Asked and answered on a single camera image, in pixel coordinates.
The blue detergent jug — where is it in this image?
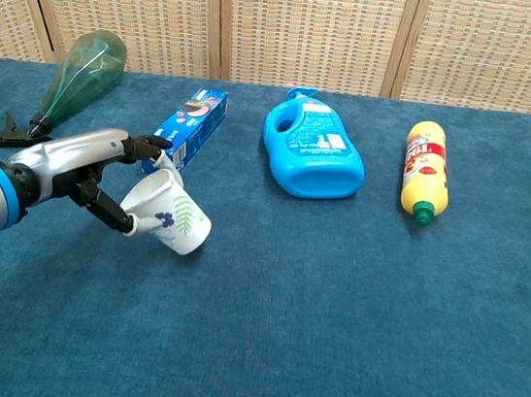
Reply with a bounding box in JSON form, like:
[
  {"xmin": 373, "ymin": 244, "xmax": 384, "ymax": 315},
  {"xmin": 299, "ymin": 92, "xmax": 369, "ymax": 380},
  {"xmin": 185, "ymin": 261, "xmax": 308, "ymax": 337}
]
[{"xmin": 254, "ymin": 83, "xmax": 377, "ymax": 208}]

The woven bamboo folding screen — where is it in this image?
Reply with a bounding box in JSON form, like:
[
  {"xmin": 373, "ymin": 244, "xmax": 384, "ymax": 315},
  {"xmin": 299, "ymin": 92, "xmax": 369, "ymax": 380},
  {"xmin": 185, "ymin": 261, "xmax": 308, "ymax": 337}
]
[{"xmin": 0, "ymin": 0, "xmax": 531, "ymax": 142}]

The yellow bottle with green cap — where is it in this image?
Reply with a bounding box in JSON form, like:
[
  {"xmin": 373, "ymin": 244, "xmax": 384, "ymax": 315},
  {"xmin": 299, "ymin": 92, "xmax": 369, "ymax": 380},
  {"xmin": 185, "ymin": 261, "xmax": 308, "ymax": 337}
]
[{"xmin": 394, "ymin": 117, "xmax": 459, "ymax": 230}]

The blue Oreo cookie box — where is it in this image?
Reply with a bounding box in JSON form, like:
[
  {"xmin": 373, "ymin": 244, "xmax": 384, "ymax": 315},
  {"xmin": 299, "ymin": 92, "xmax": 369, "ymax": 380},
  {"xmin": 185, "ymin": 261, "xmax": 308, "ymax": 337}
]
[{"xmin": 139, "ymin": 80, "xmax": 232, "ymax": 184}]

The white floral paper cup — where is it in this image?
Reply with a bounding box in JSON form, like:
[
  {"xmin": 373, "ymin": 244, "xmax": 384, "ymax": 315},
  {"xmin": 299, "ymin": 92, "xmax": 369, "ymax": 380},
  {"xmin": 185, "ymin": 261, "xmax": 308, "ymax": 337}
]
[{"xmin": 114, "ymin": 148, "xmax": 221, "ymax": 260}]

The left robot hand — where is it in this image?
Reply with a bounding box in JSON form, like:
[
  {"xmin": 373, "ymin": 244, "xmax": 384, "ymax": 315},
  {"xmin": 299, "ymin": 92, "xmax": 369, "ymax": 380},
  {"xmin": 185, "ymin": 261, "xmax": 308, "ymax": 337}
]
[{"xmin": 0, "ymin": 115, "xmax": 191, "ymax": 244}]

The blue tablecloth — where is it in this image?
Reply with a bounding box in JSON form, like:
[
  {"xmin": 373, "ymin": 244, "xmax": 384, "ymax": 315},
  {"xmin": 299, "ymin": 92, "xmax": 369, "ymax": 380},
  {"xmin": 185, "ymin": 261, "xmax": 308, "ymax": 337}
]
[{"xmin": 0, "ymin": 43, "xmax": 531, "ymax": 397}]

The green plastic spray bottle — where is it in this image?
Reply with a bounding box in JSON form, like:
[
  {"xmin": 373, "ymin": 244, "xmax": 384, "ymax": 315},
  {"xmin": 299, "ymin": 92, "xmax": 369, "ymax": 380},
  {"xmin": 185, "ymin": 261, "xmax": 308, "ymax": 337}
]
[{"xmin": 0, "ymin": 17, "xmax": 131, "ymax": 164}]

